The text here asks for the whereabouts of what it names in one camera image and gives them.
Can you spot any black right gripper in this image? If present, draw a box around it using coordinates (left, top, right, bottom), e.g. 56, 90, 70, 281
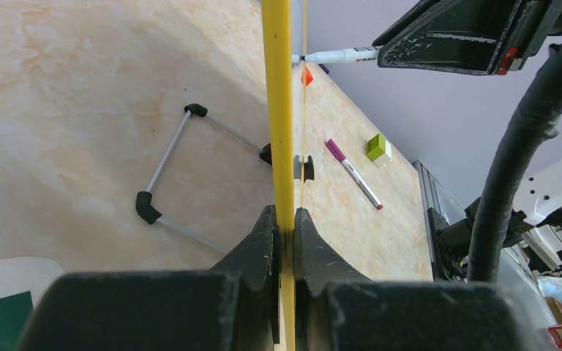
373, 0, 562, 76

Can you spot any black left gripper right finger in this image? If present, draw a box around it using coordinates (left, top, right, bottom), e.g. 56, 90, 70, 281
293, 208, 370, 350

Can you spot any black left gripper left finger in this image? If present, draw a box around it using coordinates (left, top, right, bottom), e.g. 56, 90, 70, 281
209, 205, 280, 345

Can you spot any blue capped marker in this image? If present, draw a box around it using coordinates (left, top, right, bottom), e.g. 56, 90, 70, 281
291, 45, 383, 65

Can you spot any yellow framed whiteboard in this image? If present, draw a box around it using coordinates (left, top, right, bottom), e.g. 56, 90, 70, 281
261, 0, 297, 350

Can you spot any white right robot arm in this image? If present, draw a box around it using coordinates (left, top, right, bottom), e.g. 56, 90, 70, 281
373, 1, 562, 282

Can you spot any purple capped marker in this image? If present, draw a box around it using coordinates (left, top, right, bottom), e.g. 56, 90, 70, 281
325, 139, 383, 211

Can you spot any green white eraser block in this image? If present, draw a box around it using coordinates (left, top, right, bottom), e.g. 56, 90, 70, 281
366, 133, 392, 167

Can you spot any purple plastic piece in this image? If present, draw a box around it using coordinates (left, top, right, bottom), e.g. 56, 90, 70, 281
318, 64, 330, 75

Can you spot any red plastic block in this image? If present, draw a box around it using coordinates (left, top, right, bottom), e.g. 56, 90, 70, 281
301, 66, 313, 87

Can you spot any green white chessboard mat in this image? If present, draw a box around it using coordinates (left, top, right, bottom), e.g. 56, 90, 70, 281
0, 257, 65, 350

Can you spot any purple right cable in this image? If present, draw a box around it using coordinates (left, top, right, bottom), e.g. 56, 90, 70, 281
467, 12, 562, 283

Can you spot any whiteboard wire stand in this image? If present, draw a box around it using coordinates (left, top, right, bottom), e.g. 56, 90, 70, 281
135, 102, 316, 255

